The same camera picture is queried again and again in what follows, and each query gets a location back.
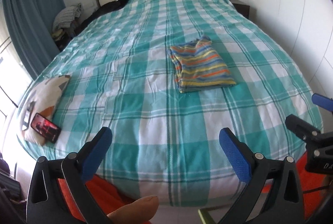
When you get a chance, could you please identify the teal white plaid bedspread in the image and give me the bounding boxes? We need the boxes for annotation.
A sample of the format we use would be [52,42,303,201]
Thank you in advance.
[19,0,323,207]

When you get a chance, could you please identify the black garment near headboard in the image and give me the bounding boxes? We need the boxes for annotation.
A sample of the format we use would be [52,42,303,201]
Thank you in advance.
[75,0,129,35]

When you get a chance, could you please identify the black smartphone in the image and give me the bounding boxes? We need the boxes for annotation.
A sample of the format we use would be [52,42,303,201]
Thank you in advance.
[30,113,61,143]

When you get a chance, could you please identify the multicolour striped knit sweater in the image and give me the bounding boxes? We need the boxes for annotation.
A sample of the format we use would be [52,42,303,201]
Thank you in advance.
[168,35,236,93]

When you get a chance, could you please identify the white wardrobe doors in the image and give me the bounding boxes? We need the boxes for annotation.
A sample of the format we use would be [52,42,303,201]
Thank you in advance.
[249,0,332,98]

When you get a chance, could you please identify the patterned white cushion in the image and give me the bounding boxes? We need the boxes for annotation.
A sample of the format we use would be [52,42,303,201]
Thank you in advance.
[18,75,71,146]

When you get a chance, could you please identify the teal blue curtain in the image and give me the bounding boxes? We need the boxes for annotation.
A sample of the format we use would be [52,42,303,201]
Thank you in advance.
[2,0,65,80]

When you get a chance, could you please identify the pile of striped clothes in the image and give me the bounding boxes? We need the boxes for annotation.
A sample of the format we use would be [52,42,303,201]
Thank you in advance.
[51,3,83,41]

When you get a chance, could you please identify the dark bedside table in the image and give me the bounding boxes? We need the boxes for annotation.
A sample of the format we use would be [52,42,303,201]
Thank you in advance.
[229,0,250,19]

